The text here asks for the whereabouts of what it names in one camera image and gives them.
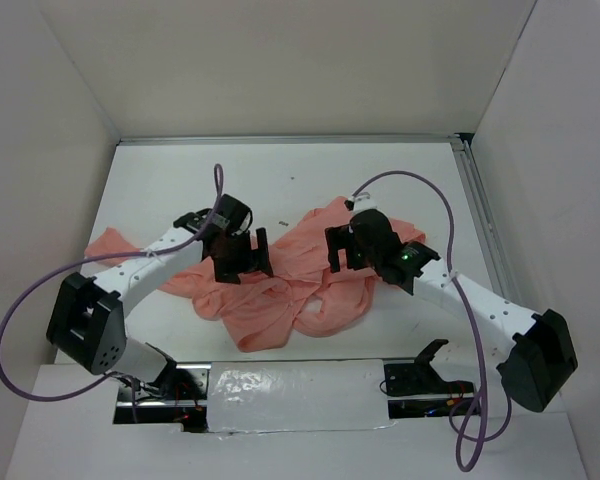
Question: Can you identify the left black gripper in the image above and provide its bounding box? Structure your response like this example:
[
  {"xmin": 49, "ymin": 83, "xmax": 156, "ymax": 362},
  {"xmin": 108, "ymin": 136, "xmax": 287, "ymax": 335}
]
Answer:
[{"xmin": 210, "ymin": 226, "xmax": 272, "ymax": 284}]

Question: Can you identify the salmon pink jacket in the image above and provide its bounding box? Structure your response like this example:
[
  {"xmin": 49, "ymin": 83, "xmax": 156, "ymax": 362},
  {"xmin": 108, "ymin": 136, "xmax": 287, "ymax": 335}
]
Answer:
[{"xmin": 83, "ymin": 195, "xmax": 428, "ymax": 354}]

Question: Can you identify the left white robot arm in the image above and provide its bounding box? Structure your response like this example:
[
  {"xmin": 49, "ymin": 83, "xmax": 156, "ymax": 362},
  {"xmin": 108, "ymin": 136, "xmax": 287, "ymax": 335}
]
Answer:
[{"xmin": 46, "ymin": 194, "xmax": 273, "ymax": 399}]

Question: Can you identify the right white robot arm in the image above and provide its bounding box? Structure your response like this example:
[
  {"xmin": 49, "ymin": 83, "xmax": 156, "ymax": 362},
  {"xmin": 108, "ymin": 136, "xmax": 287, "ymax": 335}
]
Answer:
[{"xmin": 325, "ymin": 209, "xmax": 578, "ymax": 413}]

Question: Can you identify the white foil cover panel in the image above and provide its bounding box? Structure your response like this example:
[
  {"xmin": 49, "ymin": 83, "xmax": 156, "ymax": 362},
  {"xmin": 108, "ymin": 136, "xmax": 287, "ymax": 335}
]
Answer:
[{"xmin": 207, "ymin": 360, "xmax": 393, "ymax": 434}]

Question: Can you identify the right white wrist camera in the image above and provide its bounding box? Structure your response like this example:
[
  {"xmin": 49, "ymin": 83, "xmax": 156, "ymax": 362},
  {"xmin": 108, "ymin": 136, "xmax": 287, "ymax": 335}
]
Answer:
[{"xmin": 344, "ymin": 192, "xmax": 377, "ymax": 214}]

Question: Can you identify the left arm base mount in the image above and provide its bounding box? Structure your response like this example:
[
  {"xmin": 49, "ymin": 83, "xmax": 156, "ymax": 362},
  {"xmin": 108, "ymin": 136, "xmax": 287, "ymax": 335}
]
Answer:
[{"xmin": 113, "ymin": 363, "xmax": 211, "ymax": 433}]

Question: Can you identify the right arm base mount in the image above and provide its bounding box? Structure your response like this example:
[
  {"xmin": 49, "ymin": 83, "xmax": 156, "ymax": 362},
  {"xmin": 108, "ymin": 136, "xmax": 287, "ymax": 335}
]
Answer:
[{"xmin": 379, "ymin": 339, "xmax": 476, "ymax": 420}]

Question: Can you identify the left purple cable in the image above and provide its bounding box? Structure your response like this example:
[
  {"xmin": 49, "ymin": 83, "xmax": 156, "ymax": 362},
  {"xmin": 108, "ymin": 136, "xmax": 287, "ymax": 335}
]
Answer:
[{"xmin": 0, "ymin": 163, "xmax": 231, "ymax": 424}]

